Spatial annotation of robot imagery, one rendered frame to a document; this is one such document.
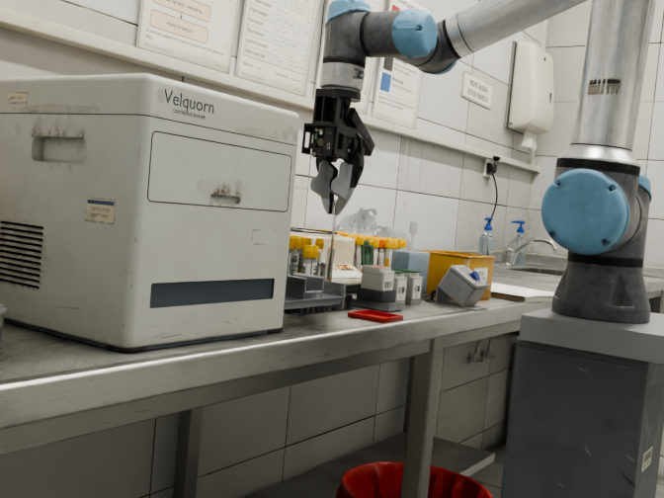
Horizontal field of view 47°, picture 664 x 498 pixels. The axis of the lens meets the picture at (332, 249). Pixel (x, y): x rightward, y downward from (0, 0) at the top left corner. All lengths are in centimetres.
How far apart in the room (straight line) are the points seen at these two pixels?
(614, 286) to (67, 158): 81
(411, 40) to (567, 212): 38
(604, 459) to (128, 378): 74
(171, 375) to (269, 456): 140
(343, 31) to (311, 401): 131
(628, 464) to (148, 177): 80
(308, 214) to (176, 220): 133
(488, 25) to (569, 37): 255
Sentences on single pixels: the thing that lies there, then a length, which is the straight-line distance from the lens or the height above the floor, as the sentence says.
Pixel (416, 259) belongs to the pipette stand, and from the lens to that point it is 160.
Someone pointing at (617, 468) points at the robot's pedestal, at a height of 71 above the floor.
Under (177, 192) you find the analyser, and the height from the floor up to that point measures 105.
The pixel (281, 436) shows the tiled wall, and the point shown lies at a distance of 225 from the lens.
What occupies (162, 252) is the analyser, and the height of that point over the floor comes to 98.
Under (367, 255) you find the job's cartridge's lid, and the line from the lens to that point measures 141.
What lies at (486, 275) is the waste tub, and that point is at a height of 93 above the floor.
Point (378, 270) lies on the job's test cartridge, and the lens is 138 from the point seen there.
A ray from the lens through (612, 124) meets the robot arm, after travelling 114.
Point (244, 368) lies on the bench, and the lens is 94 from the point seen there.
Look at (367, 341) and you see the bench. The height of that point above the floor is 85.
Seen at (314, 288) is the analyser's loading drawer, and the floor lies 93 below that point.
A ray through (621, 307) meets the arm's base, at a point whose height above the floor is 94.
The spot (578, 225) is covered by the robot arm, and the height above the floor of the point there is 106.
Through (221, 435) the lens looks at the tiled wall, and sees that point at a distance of 203.
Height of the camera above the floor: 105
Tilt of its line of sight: 3 degrees down
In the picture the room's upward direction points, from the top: 5 degrees clockwise
